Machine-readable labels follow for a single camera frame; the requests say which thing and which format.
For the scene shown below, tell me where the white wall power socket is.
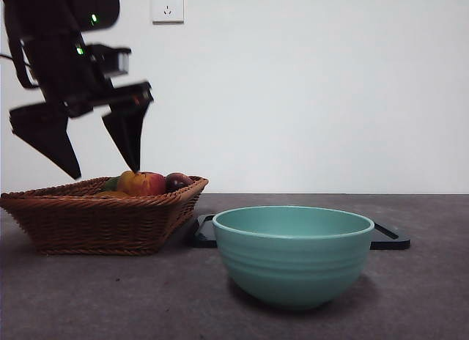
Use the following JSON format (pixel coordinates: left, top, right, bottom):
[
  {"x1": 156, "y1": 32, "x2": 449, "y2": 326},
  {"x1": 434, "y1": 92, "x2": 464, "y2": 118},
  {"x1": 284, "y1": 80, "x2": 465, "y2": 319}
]
[{"x1": 152, "y1": 0, "x2": 185, "y2": 25}]

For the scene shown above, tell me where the teal ceramic bowl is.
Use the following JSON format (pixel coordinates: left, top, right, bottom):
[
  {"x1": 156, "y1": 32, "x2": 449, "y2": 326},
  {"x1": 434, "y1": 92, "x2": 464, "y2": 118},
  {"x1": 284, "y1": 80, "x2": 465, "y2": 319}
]
[{"x1": 212, "y1": 205, "x2": 376, "y2": 311}]

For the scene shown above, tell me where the red and yellow apple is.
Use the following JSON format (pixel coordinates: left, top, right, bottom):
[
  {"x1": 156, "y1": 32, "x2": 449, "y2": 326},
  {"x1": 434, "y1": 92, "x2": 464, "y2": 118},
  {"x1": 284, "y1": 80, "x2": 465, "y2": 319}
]
[{"x1": 117, "y1": 171, "x2": 168, "y2": 197}]

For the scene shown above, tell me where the dark red plum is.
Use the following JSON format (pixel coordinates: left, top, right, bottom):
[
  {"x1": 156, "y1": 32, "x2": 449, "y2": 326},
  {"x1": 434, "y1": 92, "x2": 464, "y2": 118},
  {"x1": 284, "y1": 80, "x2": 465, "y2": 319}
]
[{"x1": 164, "y1": 172, "x2": 193, "y2": 194}]

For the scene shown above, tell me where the brown wicker basket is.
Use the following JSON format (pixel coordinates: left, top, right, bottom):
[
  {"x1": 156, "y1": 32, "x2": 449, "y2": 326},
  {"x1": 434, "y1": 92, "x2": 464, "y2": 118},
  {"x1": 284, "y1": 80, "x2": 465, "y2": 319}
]
[{"x1": 0, "y1": 176, "x2": 210, "y2": 256}]

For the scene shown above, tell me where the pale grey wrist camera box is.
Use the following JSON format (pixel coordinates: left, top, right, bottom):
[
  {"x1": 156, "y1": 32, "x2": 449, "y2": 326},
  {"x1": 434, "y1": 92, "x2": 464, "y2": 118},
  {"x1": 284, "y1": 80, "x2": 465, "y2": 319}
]
[{"x1": 87, "y1": 43, "x2": 132, "y2": 77}]

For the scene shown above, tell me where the dark rectangular tray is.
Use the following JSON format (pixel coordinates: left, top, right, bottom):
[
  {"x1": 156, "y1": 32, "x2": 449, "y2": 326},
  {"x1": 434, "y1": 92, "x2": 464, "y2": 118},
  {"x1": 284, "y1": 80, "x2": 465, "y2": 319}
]
[{"x1": 186, "y1": 213, "x2": 411, "y2": 251}]

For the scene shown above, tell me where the short black looped cable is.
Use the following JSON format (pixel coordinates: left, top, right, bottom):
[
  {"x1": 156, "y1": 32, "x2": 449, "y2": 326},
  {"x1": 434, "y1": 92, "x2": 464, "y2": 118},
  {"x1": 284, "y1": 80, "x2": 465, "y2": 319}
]
[{"x1": 9, "y1": 35, "x2": 40, "y2": 90}]

